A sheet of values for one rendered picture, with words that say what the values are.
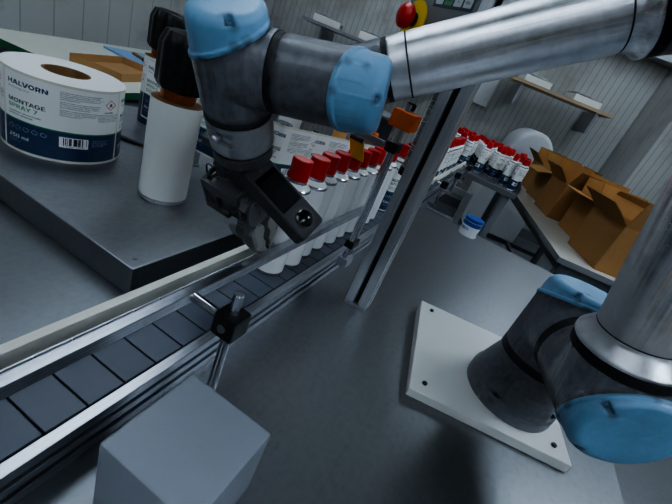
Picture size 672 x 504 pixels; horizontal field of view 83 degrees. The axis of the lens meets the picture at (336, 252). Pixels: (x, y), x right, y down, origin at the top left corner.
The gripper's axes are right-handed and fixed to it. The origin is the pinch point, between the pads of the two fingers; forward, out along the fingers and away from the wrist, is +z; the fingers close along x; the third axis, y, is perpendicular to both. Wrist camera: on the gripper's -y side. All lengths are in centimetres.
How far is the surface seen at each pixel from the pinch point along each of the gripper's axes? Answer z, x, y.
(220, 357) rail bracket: -7.6, 18.7, -9.3
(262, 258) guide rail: -5.8, 4.6, -3.6
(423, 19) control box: -23.7, -38.0, -3.1
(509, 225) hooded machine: 273, -339, -64
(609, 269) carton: 94, -140, -93
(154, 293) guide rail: -6.5, 17.1, 3.4
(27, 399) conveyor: -12.1, 32.2, 0.3
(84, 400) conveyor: -10.6, 29.6, -3.0
